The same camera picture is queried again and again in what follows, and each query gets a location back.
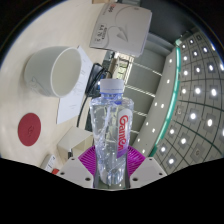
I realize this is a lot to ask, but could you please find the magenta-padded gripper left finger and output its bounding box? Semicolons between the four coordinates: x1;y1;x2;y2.
57;146;100;190

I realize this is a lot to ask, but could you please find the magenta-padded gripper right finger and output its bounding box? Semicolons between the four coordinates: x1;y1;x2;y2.
124;146;168;190

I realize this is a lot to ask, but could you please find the clear plastic water bottle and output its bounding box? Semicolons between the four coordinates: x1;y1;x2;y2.
89;78;135;185

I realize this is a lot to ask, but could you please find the beige desk organizer box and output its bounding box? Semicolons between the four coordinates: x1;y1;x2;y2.
56;125;95;161

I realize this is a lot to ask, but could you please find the white paper sheet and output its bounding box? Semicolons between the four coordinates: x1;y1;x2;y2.
55;45;94;126

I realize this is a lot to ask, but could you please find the flat round red coaster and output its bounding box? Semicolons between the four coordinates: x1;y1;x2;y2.
17;112;42;147

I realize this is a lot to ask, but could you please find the black desk phone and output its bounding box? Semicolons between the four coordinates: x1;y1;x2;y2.
84;62;113;98

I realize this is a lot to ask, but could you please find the group of ceiling lights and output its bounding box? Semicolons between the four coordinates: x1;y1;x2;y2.
143;29;224;168

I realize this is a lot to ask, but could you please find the white ceramic mug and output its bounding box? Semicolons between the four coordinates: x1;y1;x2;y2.
23;45;83;99

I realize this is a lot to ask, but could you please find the white printed carton box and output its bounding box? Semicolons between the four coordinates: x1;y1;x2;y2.
88;2;153;58

